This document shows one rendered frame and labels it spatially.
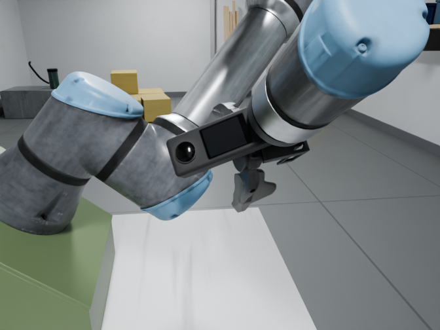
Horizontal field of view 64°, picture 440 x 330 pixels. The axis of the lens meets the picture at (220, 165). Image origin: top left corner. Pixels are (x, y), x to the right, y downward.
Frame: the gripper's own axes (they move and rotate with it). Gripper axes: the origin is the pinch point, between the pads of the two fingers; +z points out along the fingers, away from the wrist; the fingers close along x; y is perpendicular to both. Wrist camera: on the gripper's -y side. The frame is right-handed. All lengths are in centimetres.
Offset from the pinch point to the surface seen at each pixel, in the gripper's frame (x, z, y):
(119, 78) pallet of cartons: 253, 444, 25
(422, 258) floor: -57, 140, 152
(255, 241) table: -13.4, 26.4, 11.0
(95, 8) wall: 493, 598, 24
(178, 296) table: -18.2, 15.7, -9.3
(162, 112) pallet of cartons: 178, 419, 69
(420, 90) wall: 91, 275, 356
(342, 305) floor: -60, 123, 80
